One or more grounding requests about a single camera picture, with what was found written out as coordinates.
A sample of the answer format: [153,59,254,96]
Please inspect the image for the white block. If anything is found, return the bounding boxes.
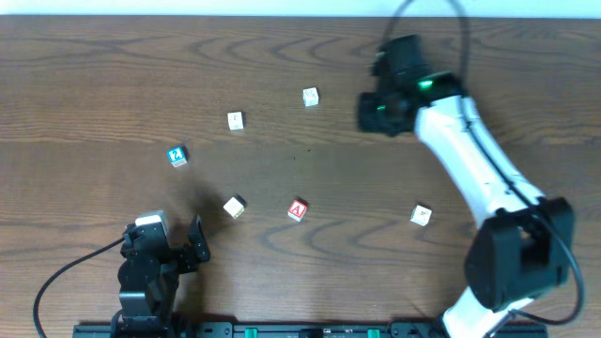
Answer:
[223,195,246,219]
[410,205,432,226]
[227,112,244,131]
[302,87,319,107]

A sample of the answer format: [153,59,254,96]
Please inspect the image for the white block top centre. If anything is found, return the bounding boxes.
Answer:
[302,87,319,107]

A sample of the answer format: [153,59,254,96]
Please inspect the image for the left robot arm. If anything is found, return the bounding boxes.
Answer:
[110,210,210,337]

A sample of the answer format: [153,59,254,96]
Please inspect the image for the white block upper left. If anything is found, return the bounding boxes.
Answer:
[227,112,244,131]

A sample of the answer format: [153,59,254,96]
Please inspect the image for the right black cable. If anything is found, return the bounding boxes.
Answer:
[382,0,586,327]

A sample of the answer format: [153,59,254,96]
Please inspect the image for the red letter A block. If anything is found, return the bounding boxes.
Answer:
[287,199,308,222]

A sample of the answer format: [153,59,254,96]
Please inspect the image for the white block lower left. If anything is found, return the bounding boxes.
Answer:
[223,195,246,219]

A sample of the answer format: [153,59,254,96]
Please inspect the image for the black cable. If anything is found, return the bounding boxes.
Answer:
[32,237,127,338]
[382,0,586,327]

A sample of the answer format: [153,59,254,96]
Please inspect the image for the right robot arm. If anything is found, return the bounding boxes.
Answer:
[358,67,585,337]

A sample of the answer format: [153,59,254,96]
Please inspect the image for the blue number 2 block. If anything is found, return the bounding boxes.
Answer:
[167,146,188,167]

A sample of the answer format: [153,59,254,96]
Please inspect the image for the left black cable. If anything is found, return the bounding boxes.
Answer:
[32,237,127,338]

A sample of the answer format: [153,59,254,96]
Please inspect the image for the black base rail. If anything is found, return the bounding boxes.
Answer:
[72,321,549,338]

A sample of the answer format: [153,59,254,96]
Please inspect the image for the white block lower right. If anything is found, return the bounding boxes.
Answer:
[410,205,432,226]

